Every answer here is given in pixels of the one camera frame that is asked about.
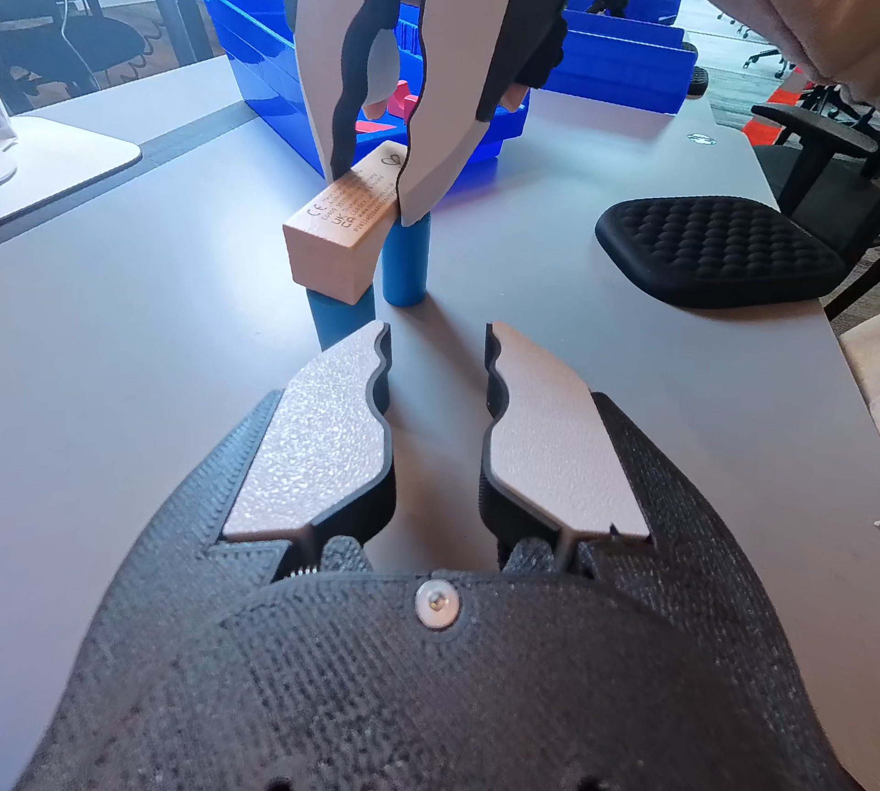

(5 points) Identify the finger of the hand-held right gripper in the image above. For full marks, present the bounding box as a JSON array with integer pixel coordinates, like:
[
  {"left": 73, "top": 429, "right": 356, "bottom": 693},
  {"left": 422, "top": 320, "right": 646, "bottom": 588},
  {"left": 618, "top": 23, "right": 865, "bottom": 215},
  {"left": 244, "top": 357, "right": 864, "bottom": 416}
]
[
  {"left": 396, "top": 0, "right": 523, "bottom": 228},
  {"left": 296, "top": 0, "right": 408, "bottom": 181}
]

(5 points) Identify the red wooden arch block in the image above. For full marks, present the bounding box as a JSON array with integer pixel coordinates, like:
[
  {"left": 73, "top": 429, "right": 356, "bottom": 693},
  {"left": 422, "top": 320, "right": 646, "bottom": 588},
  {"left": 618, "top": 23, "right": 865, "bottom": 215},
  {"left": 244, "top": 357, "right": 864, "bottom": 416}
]
[{"left": 355, "top": 79, "right": 420, "bottom": 134}]

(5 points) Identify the orange traffic cone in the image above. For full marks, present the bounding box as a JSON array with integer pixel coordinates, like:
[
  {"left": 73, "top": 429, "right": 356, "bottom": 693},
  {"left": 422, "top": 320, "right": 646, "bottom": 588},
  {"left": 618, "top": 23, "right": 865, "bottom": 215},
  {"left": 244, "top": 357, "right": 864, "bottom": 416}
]
[{"left": 743, "top": 65, "right": 815, "bottom": 145}]

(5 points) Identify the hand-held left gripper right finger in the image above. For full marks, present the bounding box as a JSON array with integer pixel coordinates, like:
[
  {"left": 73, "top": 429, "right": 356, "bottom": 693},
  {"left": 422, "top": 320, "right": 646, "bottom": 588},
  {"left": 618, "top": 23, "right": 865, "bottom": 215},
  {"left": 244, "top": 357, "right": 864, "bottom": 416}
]
[{"left": 479, "top": 321, "right": 651, "bottom": 561}]

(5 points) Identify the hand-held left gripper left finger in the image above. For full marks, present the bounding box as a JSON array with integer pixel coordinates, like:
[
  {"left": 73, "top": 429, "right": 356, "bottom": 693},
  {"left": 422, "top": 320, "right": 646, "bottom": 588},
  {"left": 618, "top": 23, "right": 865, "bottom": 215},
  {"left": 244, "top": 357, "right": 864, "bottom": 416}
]
[{"left": 220, "top": 321, "right": 397, "bottom": 558}]

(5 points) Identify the blue wooden cylinder block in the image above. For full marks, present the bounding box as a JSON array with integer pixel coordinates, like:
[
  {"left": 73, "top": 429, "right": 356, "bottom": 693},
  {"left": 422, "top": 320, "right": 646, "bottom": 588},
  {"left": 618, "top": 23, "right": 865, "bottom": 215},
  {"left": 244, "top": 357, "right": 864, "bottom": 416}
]
[{"left": 306, "top": 282, "right": 376, "bottom": 352}]

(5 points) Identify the black wrist rest pad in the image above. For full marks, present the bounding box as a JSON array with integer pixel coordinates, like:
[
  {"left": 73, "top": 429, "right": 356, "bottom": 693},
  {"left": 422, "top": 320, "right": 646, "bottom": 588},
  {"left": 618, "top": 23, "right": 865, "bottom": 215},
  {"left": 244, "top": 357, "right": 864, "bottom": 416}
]
[{"left": 596, "top": 196, "right": 849, "bottom": 310}]

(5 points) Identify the black office chair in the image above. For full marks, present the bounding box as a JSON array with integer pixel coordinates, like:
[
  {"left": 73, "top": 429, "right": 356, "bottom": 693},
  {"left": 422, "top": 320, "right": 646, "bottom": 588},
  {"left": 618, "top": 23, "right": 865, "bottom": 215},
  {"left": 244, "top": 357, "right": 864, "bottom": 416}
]
[
  {"left": 754, "top": 83, "right": 880, "bottom": 317},
  {"left": 0, "top": 0, "right": 149, "bottom": 115}
]

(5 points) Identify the teal wooden cylinder block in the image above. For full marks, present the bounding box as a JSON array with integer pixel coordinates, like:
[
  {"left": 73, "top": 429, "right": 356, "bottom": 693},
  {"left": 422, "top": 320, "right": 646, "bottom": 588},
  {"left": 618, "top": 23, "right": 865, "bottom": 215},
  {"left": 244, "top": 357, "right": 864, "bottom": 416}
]
[{"left": 383, "top": 211, "right": 431, "bottom": 308}]

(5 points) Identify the pale wooden block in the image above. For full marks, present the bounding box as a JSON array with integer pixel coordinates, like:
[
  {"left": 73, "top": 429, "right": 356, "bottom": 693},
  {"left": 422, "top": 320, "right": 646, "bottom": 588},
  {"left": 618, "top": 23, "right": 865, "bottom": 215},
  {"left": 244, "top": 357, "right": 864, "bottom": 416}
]
[{"left": 285, "top": 141, "right": 411, "bottom": 308}]

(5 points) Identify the white document stand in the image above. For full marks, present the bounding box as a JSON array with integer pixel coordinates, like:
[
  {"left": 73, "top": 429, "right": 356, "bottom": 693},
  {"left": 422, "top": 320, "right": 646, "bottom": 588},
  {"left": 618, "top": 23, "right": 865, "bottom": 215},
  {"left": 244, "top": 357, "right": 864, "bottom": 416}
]
[{"left": 0, "top": 104, "right": 143, "bottom": 225}]

